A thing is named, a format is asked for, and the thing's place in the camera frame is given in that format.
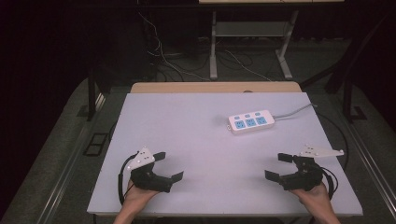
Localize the black rectangular floor frame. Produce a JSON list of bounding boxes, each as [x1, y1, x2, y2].
[[82, 132, 109, 157]]

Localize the black slanted stand leg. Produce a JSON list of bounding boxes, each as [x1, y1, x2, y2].
[[299, 13, 391, 95]]

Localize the white power strip blue sockets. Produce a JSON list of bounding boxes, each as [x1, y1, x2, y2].
[[227, 108, 276, 135]]

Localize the black metal stand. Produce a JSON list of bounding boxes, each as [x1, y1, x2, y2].
[[341, 76, 369, 124]]

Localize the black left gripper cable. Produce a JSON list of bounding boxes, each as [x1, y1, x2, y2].
[[117, 152, 138, 207]]

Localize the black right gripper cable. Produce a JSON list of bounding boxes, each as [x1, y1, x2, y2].
[[319, 166, 340, 201]]

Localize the long white floor cable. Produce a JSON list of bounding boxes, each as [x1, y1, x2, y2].
[[137, 10, 213, 82]]

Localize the short white floor cable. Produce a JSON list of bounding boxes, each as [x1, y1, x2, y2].
[[224, 49, 273, 82]]

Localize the person's right hand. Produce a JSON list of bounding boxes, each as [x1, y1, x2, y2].
[[289, 182, 332, 216]]

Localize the grey power strip cable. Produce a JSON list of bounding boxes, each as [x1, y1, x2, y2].
[[273, 103, 318, 121]]

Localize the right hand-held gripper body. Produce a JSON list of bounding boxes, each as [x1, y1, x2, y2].
[[279, 145, 346, 192]]

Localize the thin black cable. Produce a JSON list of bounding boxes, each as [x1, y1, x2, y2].
[[316, 111, 350, 173]]

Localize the person's left hand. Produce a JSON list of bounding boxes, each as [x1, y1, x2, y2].
[[121, 180, 161, 214]]

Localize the white metal desk frame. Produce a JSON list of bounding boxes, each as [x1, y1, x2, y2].
[[208, 9, 294, 81]]

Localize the aluminium floor rail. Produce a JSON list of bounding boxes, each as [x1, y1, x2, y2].
[[340, 116, 396, 216], [36, 92, 107, 224]]

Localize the wooden table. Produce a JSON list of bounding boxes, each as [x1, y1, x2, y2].
[[130, 81, 303, 94]]

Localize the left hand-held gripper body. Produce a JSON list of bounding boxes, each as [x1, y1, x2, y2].
[[126, 147, 174, 193]]

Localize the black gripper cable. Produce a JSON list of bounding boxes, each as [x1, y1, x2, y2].
[[117, 152, 138, 207], [319, 166, 340, 201]]

